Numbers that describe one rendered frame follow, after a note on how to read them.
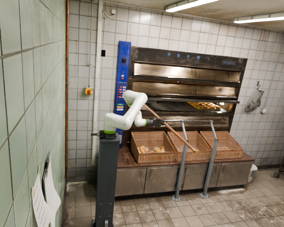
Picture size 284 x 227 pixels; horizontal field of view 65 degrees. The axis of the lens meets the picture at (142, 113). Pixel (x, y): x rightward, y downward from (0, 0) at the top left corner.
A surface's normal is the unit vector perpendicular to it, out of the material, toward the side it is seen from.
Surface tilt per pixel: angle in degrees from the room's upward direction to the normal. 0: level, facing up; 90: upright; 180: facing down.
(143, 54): 90
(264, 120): 90
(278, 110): 90
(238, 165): 91
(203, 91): 70
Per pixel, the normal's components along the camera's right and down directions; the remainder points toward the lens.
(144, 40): 0.27, 0.32
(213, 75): 0.29, -0.03
